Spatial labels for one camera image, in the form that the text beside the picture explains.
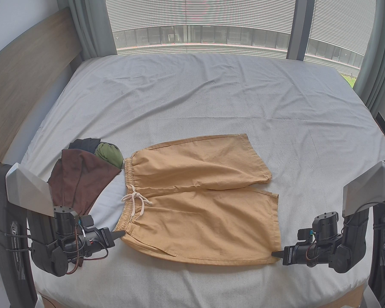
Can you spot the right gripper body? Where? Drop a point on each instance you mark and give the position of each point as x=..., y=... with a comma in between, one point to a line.
x=296, y=253

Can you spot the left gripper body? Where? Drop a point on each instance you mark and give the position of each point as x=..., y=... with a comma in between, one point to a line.
x=101, y=237

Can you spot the tan shorts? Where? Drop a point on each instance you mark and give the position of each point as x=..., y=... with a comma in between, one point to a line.
x=195, y=210

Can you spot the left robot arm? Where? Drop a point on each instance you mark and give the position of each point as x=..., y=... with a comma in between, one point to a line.
x=25, y=188

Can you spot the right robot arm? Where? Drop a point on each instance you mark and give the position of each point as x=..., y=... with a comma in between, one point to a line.
x=362, y=188

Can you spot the bed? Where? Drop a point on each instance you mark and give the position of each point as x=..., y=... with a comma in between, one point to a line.
x=211, y=101

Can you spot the pale grey garment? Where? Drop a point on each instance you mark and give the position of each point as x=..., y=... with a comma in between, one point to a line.
x=110, y=197

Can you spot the brown garment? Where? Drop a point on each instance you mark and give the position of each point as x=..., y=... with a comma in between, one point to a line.
x=83, y=178

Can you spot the green garment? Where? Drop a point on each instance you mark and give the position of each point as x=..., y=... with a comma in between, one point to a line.
x=109, y=154

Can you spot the black garment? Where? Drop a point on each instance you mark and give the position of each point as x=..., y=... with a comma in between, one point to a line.
x=83, y=144

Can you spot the grey-green curtain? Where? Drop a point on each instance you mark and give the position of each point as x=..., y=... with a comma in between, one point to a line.
x=89, y=21
x=381, y=59

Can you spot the window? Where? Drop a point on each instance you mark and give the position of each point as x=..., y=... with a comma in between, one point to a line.
x=211, y=11

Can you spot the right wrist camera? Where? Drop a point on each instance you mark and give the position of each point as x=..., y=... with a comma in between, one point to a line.
x=303, y=234

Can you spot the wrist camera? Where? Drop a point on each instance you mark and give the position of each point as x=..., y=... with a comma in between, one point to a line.
x=303, y=234
x=87, y=220

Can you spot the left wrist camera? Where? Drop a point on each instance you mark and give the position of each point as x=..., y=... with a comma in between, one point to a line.
x=87, y=220

